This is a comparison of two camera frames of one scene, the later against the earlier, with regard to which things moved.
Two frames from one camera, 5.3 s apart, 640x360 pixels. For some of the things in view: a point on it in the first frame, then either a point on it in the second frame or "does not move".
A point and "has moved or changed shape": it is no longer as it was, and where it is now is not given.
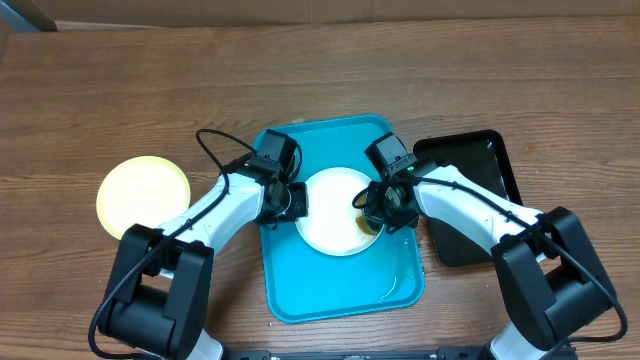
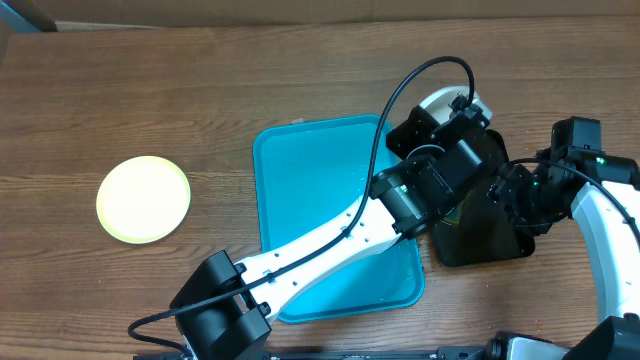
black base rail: (360, 354) does not move
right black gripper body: (388, 211) → (533, 204)
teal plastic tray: (301, 284) does not move
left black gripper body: (291, 204) → (407, 142)
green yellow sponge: (365, 226) has moved or changed shape
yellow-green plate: (141, 190) does not move
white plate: (331, 225) → (440, 102)
